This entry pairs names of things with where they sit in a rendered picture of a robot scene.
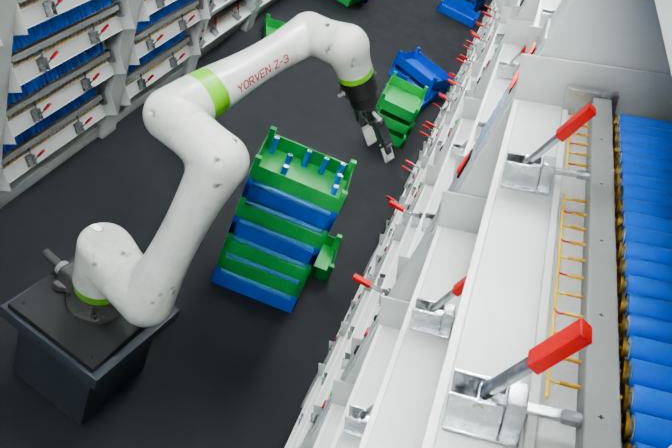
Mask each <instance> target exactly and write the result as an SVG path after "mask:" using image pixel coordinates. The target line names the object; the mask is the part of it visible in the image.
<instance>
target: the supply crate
mask: <svg viewBox="0 0 672 448"><path fill-rule="evenodd" d="M276 130H277V127H274V126H271V128H270V130H269V133H268V135H267V137H266V139H265V141H264V143H263V145H262V147H261V149H260V151H259V152H258V154H256V156H255V159H254V162H253V164H252V167H251V170H250V173H249V175H248V177H250V178H252V179H255V180H257V181H260V182H262V183H264V184H267V185H269V186H272V187H274V188H277V189H279V190H282V191H284V192H286V193H289V194H291V195H294V196H296V197H299V198H301V199H303V200H306V201H308V202H311V203H313V204H316V205H318V206H321V207H323V208H325V209H328V210H330V211H333V212H335V213H339V211H340V209H341V207H342V205H343V203H344V201H345V198H346V196H347V194H348V191H347V190H348V187H349V183H350V180H351V176H352V173H353V170H354V167H355V165H356V163H357V161H356V160H353V159H351V161H350V163H349V164H347V163H345V164H346V166H345V168H344V170H343V173H342V175H343V177H342V179H341V181H340V183H339V185H338V186H339V189H338V191H337V193H336V195H335V196H333V195H331V194H330V192H331V187H332V185H333V182H334V180H335V179H334V177H335V175H336V172H337V170H338V168H339V166H340V164H341V162H342V161H340V160H337V159H335V158H332V157H330V156H328V155H325V154H323V153H320V152H318V151H316V150H313V149H311V148H308V147H306V146H304V145H301V144H299V143H296V142H294V141H291V140H289V139H287V138H284V137H282V136H279V135H277V134H275V132H276ZM274 136H279V137H280V139H279V142H278V145H277V147H276V150H275V152H274V154H270V153H269V150H270V147H271V144H272V142H273V139H274ZM307 149H310V150H312V154H311V157H310V159H309V161H308V164H307V166H306V167H302V166H301V163H302V161H303V159H304V156H305V154H306V151H307ZM288 153H292V154H293V157H292V160H291V162H290V165H289V169H288V172H287V174H286V176H285V175H282V174H280V173H281V171H282V167H283V164H284V162H285V159H286V157H287V154H288ZM324 157H328V158H329V159H330V160H329V162H328V164H327V167H326V169H325V171H324V173H323V175H320V174H319V173H318V171H319V169H320V166H321V164H322V162H323V159H324Z"/></svg>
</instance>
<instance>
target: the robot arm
mask: <svg viewBox="0 0 672 448"><path fill-rule="evenodd" d="M309 57H314V58H317V59H320V60H322V61H324V62H326V63H328V64H330V65H332V67H333V69H334V71H335V73H336V76H337V79H338V81H339V84H340V86H339V88H340V90H341V93H339V94H337V96H338V98H340V97H342V96H344V97H345V98H346V99H347V100H349V103H350V105H351V107H352V108H353V111H354V115H355V119H356V122H359V125H360V126H361V127H362V131H363V134H364V137H365V140H366V143H367V146H370V145H372V144H373V143H375V142H376V141H377V139H376V136H377V138H378V140H379V142H380V145H379V148H380V149H381V152H382V155H383V159H384V162H385V163H387V162H389V161H390V160H392V159H393V158H394V154H393V150H392V147H391V146H392V145H394V142H393V140H392V137H391V135H390V132H389V130H388V127H387V125H386V122H385V118H384V116H381V117H380V115H379V114H378V109H377V107H376V104H377V102H378V94H377V89H378V82H377V79H376V76H375V75H376V74H377V72H376V71H375V72H374V69H373V66H372V62H371V58H370V44H369V39H368V37H367V35H366V33H365V32H364V31H363V30H362V29H361V28H360V27H358V26H357V25H354V24H350V23H345V22H340V21H335V20H332V19H329V18H327V17H324V16H322V15H320V14H318V13H315V12H311V11H307V12H302V13H300V14H298V15H296V16H295V17H294V18H292V19H291V20H290V21H289V22H287V23H286V24H285V25H283V26H282V27H281V28H279V29H278V30H276V31H275V32H273V33H272V34H270V35H269V36H267V37H265V38H264V39H262V40H260V41H259V42H257V43H255V44H253V45H251V46H249V47H247V48H245V49H243V50H241V51H239V52H237V53H235V54H233V55H231V56H228V57H226V58H224V59H221V60H219V61H216V62H214V63H212V64H209V65H207V66H205V67H202V68H200V69H198V70H196V71H193V72H191V73H189V74H187V75H185V76H183V77H181V78H179V79H177V80H175V81H173V82H171V83H169V84H167V85H165V86H163V87H162V88H160V89H158V90H156V91H154V92H153V93H152V94H151V95H150V96H149V97H148V98H147V100H146V101H145V103H144V106H143V111H142V116H143V122H144V125H145V127H146V129H147V130H148V131H149V133H150V134H151V135H152V136H154V137H155V138H156V139H158V140H159V141H160V142H162V143H163V144H164V145H166V146H167V147H168V148H170V149H171V150H172V151H174V152H175V153H176V154H177V156H178V157H179V158H180V159H181V160H182V161H183V163H184V167H185V171H184V175H183V177H182V180H181V182H180V185H179V187H178V190H177V192H176V194H175V197H174V199H173V201H172V203H171V206H170V208H169V210H168V212H167V214H166V216H165V218H164V220H163V222H162V224H161V226H160V228H159V229H158V231H157V233H156V235H155V237H154V238H153V240H152V242H151V244H150V245H149V247H148V248H147V250H146V252H145V253H144V255H143V253H142V252H141V251H140V249H139V248H138V246H137V244H136V243H135V241H134V240H133V238H132V237H131V236H130V234H129V233H128V232H127V231H126V230H125V229H123V228H122V227H120V226H118V225H116V224H113V223H106V222H102V223H96V224H92V225H90V226H88V227H86V228H85V229H84V230H83V231H82V232H81V233H80V235H79V237H78V239H77V244H76V251H75V259H74V260H73V261H71V262H68V261H61V260H60V259H59V258H58V257H57V256H55V255H54V254H53V253H52V252H51V251H50V250H49V249H45V250H44V251H43V252H42V256H43V257H44V258H46V259H47V260H48V261H49V262H50V263H51V264H52V265H53V266H54V267H55V273H56V274H58V276H57V279H56V281H55V282H53V288H54V289H55V290H56V291H57V292H66V293H67V294H66V305H67V308H68V310H69V312H70V313H71V314H72V315H73V316H74V317H75V318H76V319H78V320H80V321H82V322H85V323H89V324H104V323H108V322H110V321H113V320H114V319H116V318H117V317H119V316H120V315H122V316H123V317H124V318H125V319H126V320H127V321H128V322H129V323H131V324H132V325H135V326H138V327H145V328H146V327H153V326H156V325H158V324H160V323H162V322H163V321H164V320H166V319H167V317H168V316H169V315H170V313H171V312H172V310H173V307H174V304H175V301H176V298H177V296H178V293H179V290H180V288H181V285H182V282H183V280H184V277H185V275H186V273H187V271H188V268H189V266H190V264H191V262H192V260H193V258H194V256H195V254H196V252H197V250H198V248H199V246H200V244H201V242H202V241H203V239H204V237H205V235H206V234H207V232H208V230H209V228H210V227H211V225H212V223H213V222H214V220H215V219H216V217H217V216H218V214H219V212H220V211H221V209H222V208H223V206H224V205H225V204H226V202H227V201H228V199H229V198H230V197H231V195H232V194H233V193H234V191H235V190H236V189H237V187H238V186H239V185H240V183H241V182H242V181H243V180H244V178H245V177H246V175H247V173H248V170H249V166H250V157H249V153H248V150H247V148H246V146H245V145H244V143H243V142H242V141H241V140H240V139H239V138H238V137H236V136H235V135H233V134H232V133H231V132H229V131H228V130H227V129H225V128H224V127H223V126H222V125H220V124H219V123H218V122H217V121H216V120H215V119H216V118H218V117H219V116H221V115H222V114H223V113H225V112H226V111H227V110H229V109H230V108H231V107H233V106H234V105H235V104H237V103H238V102H239V101H240V100H242V99H243V98H244V97H245V96H247V95H248V94H249V93H250V92H252V91H253V90H254V89H256V88H257V87H259V86H260V85H261V84H263V83H264V82H266V81H267V80H269V79H270V78H272V77H274V76H275V75H277V74H278V73H280V72H282V71H284V70H285V69H287V68H289V67H291V66H293V65H295V64H297V63H299V62H301V61H303V60H305V59H307V58H309ZM374 119H375V120H374ZM373 120H374V121H373ZM371 121H372V122H371ZM374 132H375V133H374ZM375 134H376V136H375Z"/></svg>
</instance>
